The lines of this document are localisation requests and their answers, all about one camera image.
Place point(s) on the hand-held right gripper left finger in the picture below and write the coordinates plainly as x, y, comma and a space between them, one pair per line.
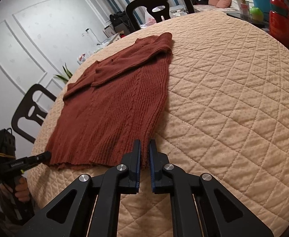
134, 167

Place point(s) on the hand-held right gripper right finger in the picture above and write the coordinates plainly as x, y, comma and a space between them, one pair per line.
154, 167

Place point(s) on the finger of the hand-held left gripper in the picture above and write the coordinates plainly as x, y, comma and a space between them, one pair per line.
39, 158

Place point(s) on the rust red knit sweater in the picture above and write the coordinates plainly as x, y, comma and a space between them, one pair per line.
115, 108

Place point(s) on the person's left hand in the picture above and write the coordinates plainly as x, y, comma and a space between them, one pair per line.
22, 190

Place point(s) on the dark wooden chair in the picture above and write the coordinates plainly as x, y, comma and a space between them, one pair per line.
139, 2
20, 113

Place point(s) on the green potted plant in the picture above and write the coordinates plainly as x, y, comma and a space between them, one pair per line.
65, 75

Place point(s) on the beige quilted blanket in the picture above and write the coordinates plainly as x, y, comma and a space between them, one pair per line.
221, 103

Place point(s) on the small printed box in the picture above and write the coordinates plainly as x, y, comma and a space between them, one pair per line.
81, 58

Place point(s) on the black bag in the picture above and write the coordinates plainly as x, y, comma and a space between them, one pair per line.
119, 21

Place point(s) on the white plastic bag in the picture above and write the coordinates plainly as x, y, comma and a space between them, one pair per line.
150, 17

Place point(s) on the pink pillow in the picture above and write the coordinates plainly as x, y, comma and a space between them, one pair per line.
219, 1

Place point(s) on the green round toy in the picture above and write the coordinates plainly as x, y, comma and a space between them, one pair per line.
256, 14

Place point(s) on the red bottle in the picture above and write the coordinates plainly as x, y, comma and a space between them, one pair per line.
279, 19

